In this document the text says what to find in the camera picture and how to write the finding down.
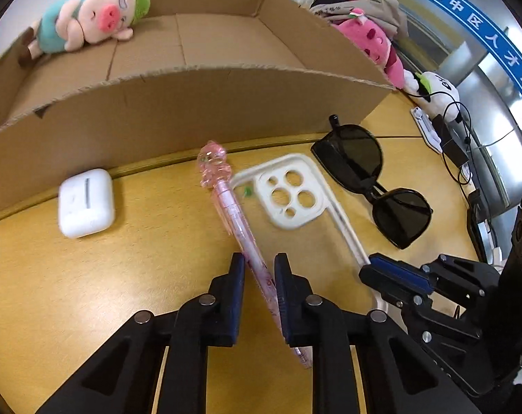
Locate white black panda plush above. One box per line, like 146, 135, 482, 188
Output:
403, 70, 461, 122

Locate black cable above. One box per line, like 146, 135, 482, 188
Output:
401, 85, 521, 191

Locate pig plush with teal shirt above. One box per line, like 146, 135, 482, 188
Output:
18, 0, 151, 67

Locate brown cardboard box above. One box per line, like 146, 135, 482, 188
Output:
0, 0, 392, 211

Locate black power adapter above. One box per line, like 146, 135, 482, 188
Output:
432, 115, 468, 168

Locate white earbuds case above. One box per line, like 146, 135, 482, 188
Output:
58, 168, 115, 238

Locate beige printed cloth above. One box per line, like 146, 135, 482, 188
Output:
310, 0, 409, 39

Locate black sunglasses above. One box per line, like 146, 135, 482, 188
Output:
311, 114, 433, 249

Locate pink plush toy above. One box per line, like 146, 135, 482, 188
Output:
335, 9, 404, 89

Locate pink transparent pen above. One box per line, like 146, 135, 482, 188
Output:
196, 139, 313, 370

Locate white flat device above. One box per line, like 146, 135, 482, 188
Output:
411, 107, 443, 154

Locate white clear phone case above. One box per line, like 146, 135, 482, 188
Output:
229, 152, 390, 316

